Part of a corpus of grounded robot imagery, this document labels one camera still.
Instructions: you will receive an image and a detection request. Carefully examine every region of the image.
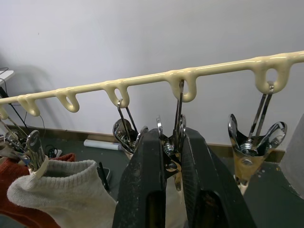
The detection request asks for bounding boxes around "white roll on floor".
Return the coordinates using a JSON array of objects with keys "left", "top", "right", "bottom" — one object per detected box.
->
[{"left": 83, "top": 139, "right": 124, "bottom": 151}]

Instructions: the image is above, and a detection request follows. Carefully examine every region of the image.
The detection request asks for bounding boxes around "grey ankle sock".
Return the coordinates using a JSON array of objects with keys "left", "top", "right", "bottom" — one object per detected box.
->
[
  {"left": 165, "top": 177, "right": 187, "bottom": 228},
  {"left": 6, "top": 159, "right": 118, "bottom": 228}
]

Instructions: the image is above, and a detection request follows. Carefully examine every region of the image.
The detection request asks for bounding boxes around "black flat device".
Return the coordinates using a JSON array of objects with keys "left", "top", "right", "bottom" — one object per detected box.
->
[{"left": 96, "top": 162, "right": 112, "bottom": 191}]

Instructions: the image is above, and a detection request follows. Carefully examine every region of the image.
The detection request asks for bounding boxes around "black power cable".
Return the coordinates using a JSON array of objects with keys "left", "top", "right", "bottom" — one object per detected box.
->
[{"left": 0, "top": 86, "right": 28, "bottom": 129}]

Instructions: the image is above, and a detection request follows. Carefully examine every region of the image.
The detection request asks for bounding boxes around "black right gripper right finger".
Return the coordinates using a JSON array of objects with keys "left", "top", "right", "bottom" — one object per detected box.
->
[{"left": 181, "top": 127, "right": 257, "bottom": 228}]

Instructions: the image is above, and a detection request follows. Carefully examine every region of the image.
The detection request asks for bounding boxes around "red ankle sock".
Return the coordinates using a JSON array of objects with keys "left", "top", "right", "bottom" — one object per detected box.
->
[{"left": 0, "top": 153, "right": 76, "bottom": 228}]

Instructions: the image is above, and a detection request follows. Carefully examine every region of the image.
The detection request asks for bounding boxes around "metal sock clip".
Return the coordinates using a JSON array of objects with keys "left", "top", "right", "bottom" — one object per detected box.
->
[
  {"left": 0, "top": 116, "right": 31, "bottom": 164},
  {"left": 228, "top": 81, "right": 288, "bottom": 194},
  {"left": 25, "top": 130, "right": 49, "bottom": 178},
  {"left": 112, "top": 98, "right": 149, "bottom": 159},
  {"left": 155, "top": 79, "right": 188, "bottom": 192}
]

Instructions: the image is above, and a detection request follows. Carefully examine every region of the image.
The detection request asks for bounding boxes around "white desk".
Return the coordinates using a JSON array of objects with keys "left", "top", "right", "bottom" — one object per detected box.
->
[{"left": 0, "top": 70, "right": 15, "bottom": 84}]

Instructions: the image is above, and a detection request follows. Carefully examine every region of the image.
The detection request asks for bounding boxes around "cream plastic clip hanger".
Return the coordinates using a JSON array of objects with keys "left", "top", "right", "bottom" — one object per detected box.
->
[{"left": 0, "top": 50, "right": 304, "bottom": 119}]

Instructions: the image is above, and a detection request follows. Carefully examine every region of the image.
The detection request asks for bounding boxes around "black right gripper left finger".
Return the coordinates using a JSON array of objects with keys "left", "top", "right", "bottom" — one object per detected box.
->
[{"left": 112, "top": 128, "right": 167, "bottom": 228}]

